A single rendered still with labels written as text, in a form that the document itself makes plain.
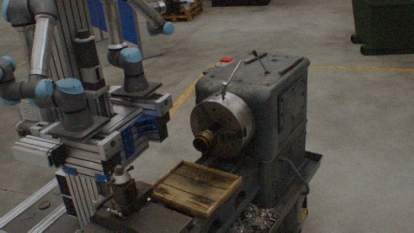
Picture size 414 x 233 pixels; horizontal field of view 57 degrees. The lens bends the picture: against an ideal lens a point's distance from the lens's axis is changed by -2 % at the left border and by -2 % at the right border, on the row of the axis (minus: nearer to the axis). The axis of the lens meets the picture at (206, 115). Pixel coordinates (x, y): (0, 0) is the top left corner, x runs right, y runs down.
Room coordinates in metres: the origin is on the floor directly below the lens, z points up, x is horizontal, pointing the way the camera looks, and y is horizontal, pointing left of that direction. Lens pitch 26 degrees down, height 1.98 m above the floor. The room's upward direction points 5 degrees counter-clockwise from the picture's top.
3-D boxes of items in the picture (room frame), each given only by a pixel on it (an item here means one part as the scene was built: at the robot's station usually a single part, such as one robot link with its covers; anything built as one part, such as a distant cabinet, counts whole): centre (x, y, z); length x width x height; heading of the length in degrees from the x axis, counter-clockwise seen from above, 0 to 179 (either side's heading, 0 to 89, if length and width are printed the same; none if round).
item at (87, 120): (1.74, 0.63, 1.21); 0.15 x 0.15 x 0.10
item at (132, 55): (2.18, 0.40, 1.33); 0.13 x 0.12 x 0.14; 40
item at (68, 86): (1.74, 0.64, 1.33); 0.13 x 0.12 x 0.14; 83
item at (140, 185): (1.31, 0.34, 0.99); 0.20 x 0.10 x 0.05; 144
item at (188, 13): (10.07, 0.38, 0.22); 1.25 x 0.86 x 0.44; 162
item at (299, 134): (2.08, -0.29, 0.43); 0.60 x 0.48 x 0.86; 144
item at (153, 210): (1.25, 0.31, 0.95); 0.43 x 0.17 x 0.05; 54
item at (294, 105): (2.08, -0.29, 1.06); 0.59 x 0.48 x 0.39; 144
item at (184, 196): (1.52, 0.09, 0.89); 0.36 x 0.30 x 0.04; 54
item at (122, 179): (1.29, 0.36, 1.13); 0.08 x 0.08 x 0.03
